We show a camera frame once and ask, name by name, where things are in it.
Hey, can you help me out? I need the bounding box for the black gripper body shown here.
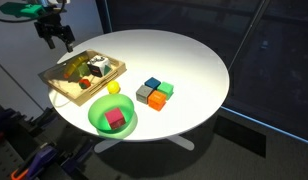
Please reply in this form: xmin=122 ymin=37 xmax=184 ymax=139
xmin=33 ymin=13 xmax=74 ymax=40

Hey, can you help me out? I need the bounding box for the yellow banana plush toy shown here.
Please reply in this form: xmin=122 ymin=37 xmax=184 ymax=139
xmin=62 ymin=54 xmax=90 ymax=80

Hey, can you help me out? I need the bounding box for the lime green block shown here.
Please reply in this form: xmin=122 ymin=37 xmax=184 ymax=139
xmin=77 ymin=63 xmax=92 ymax=78

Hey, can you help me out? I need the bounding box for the small red toy fruit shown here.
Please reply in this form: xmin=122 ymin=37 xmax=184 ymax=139
xmin=78 ymin=78 xmax=92 ymax=90

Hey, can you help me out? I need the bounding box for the grey block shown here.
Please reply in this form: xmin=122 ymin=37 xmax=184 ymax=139
xmin=135 ymin=84 xmax=154 ymax=105

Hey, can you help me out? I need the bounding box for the blue block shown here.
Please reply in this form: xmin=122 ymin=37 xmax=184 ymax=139
xmin=144 ymin=77 xmax=162 ymax=91

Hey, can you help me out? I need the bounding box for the orange block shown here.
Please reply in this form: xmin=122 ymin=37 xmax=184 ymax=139
xmin=147 ymin=90 xmax=168 ymax=112

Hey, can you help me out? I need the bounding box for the black white patterned cube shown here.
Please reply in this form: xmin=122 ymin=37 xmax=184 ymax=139
xmin=86 ymin=55 xmax=113 ymax=79

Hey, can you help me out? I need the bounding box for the wooden tray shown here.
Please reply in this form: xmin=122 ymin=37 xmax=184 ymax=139
xmin=37 ymin=49 xmax=128 ymax=107

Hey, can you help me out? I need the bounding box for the yellow ball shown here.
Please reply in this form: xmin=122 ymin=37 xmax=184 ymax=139
xmin=106 ymin=80 xmax=121 ymax=95

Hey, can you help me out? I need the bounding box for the black clamp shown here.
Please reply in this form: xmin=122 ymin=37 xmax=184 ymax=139
xmin=26 ymin=107 xmax=60 ymax=135

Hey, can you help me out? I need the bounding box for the translucent green bowl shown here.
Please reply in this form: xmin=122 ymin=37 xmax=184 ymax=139
xmin=87 ymin=93 xmax=136 ymax=133

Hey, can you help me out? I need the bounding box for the magenta cube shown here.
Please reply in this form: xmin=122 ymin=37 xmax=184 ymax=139
xmin=104 ymin=107 xmax=127 ymax=131

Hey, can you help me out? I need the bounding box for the purple clamp orange tip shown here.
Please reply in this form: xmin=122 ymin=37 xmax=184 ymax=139
xmin=10 ymin=145 xmax=59 ymax=180

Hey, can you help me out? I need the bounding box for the black perforated mounting board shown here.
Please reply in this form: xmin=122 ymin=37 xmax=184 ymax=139
xmin=0 ymin=139 xmax=30 ymax=180

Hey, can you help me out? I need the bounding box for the white table base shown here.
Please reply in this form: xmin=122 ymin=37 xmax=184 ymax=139
xmin=93 ymin=134 xmax=196 ymax=154

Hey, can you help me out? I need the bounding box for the black floor hatch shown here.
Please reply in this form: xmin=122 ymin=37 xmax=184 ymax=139
xmin=215 ymin=114 xmax=267 ymax=158

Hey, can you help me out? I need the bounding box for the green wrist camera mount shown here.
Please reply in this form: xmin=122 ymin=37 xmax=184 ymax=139
xmin=0 ymin=2 xmax=47 ymax=20

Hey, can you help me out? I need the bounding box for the metal window frame post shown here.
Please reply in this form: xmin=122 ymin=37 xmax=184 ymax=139
xmin=227 ymin=0 xmax=272 ymax=72

